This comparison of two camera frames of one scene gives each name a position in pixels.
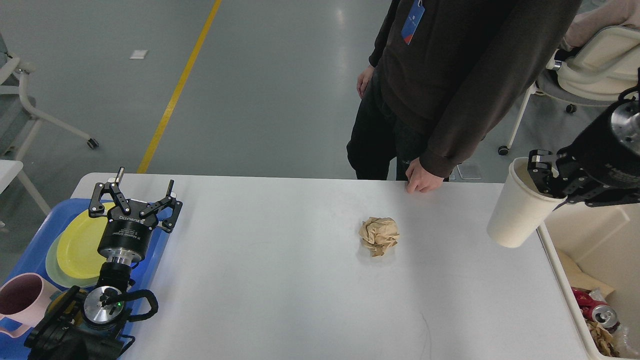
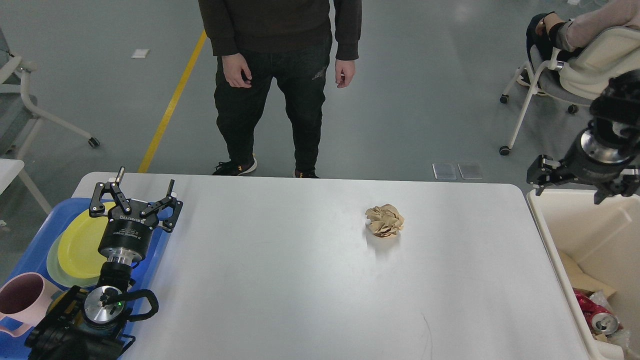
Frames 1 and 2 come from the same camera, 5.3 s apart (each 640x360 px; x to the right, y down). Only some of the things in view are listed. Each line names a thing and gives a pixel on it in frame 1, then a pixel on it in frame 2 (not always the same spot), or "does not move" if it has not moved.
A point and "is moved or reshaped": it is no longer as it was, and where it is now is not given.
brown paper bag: (578, 279) does not move
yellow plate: (77, 246) does not move
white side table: (9, 169) does not move
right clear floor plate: (469, 171) does not move
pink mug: (25, 299) does not move
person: (443, 77) → (257, 42)
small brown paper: (379, 234) → (386, 220)
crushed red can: (595, 307) is moved or reshaped
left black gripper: (125, 237) does not move
